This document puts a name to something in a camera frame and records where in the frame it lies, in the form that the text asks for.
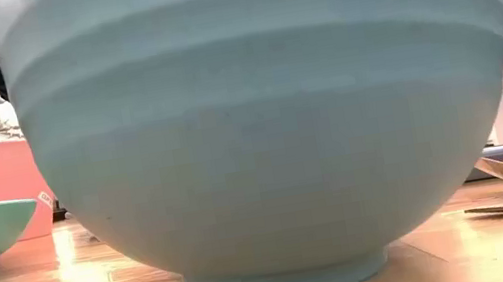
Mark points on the pink cup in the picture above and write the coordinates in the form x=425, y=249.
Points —
x=10, y=184

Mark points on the blue bowl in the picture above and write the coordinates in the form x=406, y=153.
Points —
x=270, y=133

